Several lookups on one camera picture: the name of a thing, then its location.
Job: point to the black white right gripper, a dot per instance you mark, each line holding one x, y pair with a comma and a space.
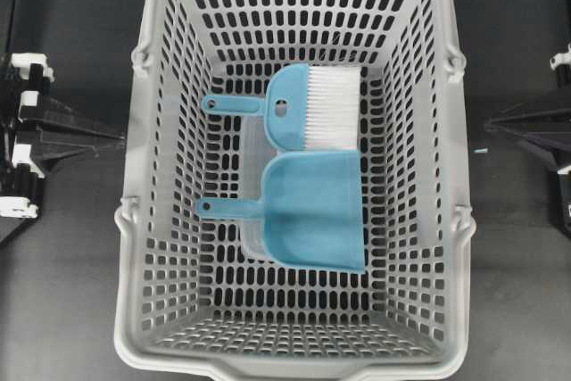
542, 127

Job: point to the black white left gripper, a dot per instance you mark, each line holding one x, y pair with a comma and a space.
63, 133

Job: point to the grey plastic shopping basket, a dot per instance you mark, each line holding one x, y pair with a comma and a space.
189, 301

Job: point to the blue plastic dustpan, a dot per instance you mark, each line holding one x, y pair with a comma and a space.
310, 210

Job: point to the clear plastic packaging tray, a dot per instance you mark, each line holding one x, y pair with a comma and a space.
254, 153

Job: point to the blue brush with white bristles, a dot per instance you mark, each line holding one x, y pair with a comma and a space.
306, 108

